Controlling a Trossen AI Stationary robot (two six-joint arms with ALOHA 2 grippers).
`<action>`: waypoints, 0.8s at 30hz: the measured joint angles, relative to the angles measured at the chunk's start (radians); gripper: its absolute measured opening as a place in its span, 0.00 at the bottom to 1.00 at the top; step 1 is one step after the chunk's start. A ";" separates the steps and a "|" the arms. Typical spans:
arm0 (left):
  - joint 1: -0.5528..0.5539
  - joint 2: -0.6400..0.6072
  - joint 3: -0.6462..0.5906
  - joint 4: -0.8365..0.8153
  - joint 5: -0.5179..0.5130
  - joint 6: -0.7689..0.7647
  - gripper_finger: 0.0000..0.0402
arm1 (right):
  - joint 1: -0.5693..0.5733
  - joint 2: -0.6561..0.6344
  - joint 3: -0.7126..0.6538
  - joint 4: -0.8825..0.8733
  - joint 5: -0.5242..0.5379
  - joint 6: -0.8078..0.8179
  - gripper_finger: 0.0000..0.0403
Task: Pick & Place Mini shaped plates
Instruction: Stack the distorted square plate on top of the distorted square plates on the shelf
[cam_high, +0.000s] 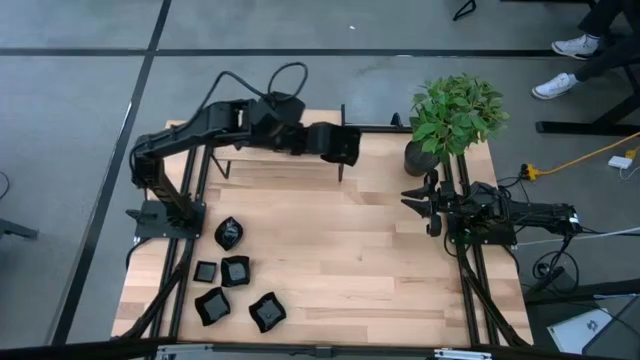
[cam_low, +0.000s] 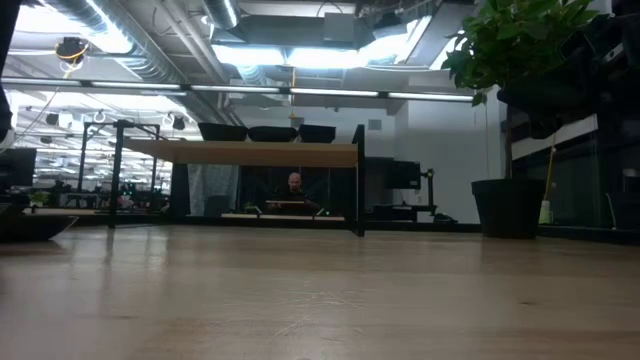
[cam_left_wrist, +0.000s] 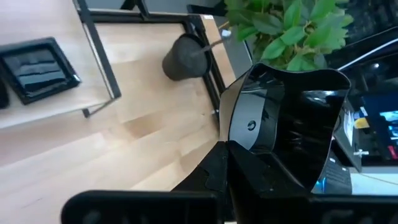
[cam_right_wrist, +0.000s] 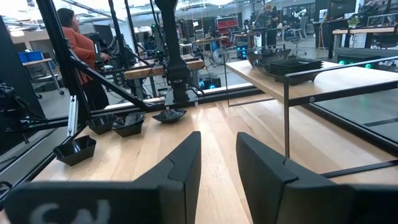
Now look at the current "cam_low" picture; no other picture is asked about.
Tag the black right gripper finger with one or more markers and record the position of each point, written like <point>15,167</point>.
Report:
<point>515,97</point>

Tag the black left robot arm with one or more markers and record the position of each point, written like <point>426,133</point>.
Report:
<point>4,50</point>

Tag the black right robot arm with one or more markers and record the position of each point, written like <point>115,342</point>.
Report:
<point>620,50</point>

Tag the green plant in black pot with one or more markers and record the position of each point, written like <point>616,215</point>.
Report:
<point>520,45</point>

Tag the black computer monitor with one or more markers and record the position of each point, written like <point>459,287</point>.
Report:
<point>17,167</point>
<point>402,175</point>

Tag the ceiling light strip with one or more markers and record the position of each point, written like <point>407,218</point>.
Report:
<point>340,92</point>

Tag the person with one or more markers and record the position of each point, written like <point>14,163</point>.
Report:
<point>295,192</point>

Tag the wooden shelf with black legs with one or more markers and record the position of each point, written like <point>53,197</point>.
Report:
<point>240,153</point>

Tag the black ceiling-hung device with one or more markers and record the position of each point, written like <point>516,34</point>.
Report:
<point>71,49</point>

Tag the silver ventilation duct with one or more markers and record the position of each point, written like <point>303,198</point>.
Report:
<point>220,12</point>

